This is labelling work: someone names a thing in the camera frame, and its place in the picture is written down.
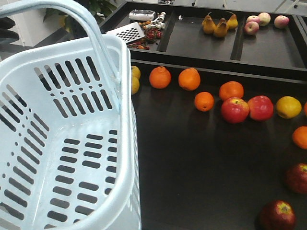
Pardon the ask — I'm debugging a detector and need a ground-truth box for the light blue plastic basket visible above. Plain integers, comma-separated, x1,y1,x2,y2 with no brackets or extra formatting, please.
0,0,142,230

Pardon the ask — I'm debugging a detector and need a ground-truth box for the black wooden produce stand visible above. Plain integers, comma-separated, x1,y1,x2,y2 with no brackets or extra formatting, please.
102,1,307,230

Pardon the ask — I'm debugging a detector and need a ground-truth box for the large orange back left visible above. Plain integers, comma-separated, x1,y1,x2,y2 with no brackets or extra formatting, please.
219,81,244,101

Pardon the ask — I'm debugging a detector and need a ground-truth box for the pink red apple left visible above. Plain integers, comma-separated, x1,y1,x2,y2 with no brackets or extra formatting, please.
221,97,250,124

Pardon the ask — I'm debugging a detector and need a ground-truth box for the pink red apple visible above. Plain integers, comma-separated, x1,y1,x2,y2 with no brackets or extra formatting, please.
248,95,274,121
221,97,250,124

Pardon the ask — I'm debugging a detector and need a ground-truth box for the white perforated grater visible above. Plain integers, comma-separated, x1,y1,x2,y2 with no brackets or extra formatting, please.
105,22,145,44

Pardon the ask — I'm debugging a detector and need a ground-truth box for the pink red apple right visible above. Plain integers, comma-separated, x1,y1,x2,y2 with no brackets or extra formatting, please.
248,95,274,121

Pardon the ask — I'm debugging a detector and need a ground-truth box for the brown pear cluster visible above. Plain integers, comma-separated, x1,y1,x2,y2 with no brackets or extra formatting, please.
201,11,238,38

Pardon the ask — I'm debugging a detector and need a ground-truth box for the green potted plant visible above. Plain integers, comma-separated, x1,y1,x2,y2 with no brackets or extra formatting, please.
43,0,117,38

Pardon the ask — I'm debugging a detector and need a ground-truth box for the yellow orange citrus fruit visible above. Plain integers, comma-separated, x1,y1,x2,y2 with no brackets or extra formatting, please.
276,96,302,119

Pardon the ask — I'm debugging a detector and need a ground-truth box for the small orange front left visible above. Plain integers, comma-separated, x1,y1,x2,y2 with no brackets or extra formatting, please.
292,126,307,150

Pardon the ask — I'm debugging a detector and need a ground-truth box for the dark red apple rear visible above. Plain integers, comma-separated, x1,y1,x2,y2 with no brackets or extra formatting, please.
284,163,307,195

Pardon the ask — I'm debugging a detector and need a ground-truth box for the dark red apple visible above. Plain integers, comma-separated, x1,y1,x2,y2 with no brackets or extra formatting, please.
284,163,307,195
259,200,296,230

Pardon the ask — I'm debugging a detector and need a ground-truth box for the dark red apple front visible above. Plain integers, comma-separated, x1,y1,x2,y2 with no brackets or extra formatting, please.
259,200,296,230

